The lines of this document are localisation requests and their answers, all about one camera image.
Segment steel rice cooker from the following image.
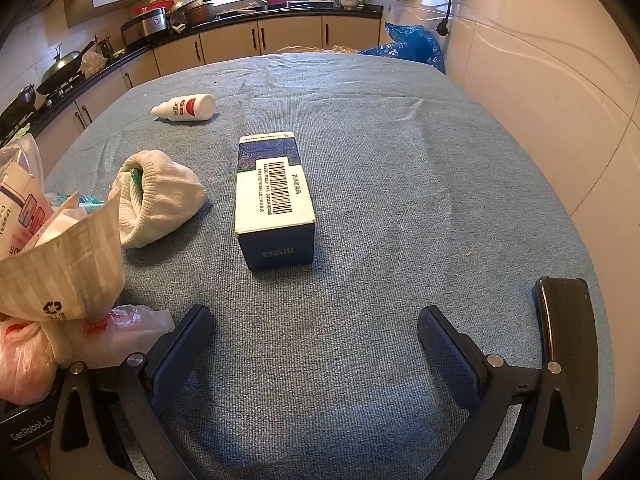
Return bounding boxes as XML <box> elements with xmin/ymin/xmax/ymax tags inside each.
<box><xmin>121</xmin><ymin>7</ymin><xmax>170</xmax><ymax>46</ymax></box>

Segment small clear plastic bag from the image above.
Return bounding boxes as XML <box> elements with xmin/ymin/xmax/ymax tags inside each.
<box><xmin>80</xmin><ymin>50</ymin><xmax>108</xmax><ymax>78</ymax></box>

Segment yellow brown plastic bag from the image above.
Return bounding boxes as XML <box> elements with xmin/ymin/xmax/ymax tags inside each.
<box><xmin>274</xmin><ymin>44</ymin><xmax>361</xmax><ymax>56</ymax></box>

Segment grey blue tablecloth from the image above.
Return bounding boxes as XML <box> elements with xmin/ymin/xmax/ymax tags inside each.
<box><xmin>42</xmin><ymin>52</ymin><xmax>618</xmax><ymax>480</ymax></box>

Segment brown cooking pot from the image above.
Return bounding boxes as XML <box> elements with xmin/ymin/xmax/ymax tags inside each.
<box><xmin>182</xmin><ymin>0</ymin><xmax>217</xmax><ymax>28</ymax></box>

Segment wok with steel lid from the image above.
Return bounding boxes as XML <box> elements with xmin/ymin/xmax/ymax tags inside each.
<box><xmin>37</xmin><ymin>42</ymin><xmax>98</xmax><ymax>95</ymax></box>

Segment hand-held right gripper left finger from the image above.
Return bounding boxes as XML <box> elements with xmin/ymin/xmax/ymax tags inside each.
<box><xmin>48</xmin><ymin>304</ymin><xmax>217</xmax><ymax>480</ymax></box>

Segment striped paper bag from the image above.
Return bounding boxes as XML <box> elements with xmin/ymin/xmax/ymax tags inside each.
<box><xmin>0</xmin><ymin>191</ymin><xmax>126</xmax><ymax>322</ymax></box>

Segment blue plastic bag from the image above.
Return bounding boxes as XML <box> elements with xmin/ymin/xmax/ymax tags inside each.
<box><xmin>359</xmin><ymin>23</ymin><xmax>447</xmax><ymax>75</ymax></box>

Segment black kitchen countertop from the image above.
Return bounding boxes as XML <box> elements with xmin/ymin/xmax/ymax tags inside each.
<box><xmin>0</xmin><ymin>4</ymin><xmax>385</xmax><ymax>148</ymax></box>

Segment steel pot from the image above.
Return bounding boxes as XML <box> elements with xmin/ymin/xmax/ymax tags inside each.
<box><xmin>167</xmin><ymin>2</ymin><xmax>193</xmax><ymax>31</ymax></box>

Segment gas stove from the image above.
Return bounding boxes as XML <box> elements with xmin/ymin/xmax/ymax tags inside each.
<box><xmin>30</xmin><ymin>74</ymin><xmax>86</xmax><ymax>111</ymax></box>

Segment teal white packet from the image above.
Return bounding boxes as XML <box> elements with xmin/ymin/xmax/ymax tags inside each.
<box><xmin>44</xmin><ymin>191</ymin><xmax>107</xmax><ymax>209</ymax></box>

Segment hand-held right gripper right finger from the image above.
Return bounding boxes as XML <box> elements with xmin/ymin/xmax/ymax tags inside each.
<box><xmin>416</xmin><ymin>305</ymin><xmax>583</xmax><ymax>480</ymax></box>

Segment blue white cardboard box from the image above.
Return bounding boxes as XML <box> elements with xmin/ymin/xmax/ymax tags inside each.
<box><xmin>234</xmin><ymin>131</ymin><xmax>317</xmax><ymax>272</ymax></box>

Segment white printed packet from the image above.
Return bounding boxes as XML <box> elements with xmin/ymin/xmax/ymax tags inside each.
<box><xmin>0</xmin><ymin>160</ymin><xmax>53</xmax><ymax>261</ymax></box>

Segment black frying wok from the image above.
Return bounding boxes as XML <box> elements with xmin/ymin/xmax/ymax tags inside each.
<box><xmin>0</xmin><ymin>84</ymin><xmax>37</xmax><ymax>131</ymax></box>

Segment pink plastic bag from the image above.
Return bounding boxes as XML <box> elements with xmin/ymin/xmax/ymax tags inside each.
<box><xmin>0</xmin><ymin>319</ymin><xmax>57</xmax><ymax>406</ymax></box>

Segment white knit sock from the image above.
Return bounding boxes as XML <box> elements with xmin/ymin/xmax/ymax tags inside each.
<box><xmin>107</xmin><ymin>150</ymin><xmax>207</xmax><ymax>249</ymax></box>

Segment beige lower cabinets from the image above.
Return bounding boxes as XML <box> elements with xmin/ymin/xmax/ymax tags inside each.
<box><xmin>30</xmin><ymin>14</ymin><xmax>382</xmax><ymax>161</ymax></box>

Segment white plastic bottle red label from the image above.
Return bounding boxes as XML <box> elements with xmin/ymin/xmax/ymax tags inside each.
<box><xmin>151</xmin><ymin>94</ymin><xmax>217</xmax><ymax>123</ymax></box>

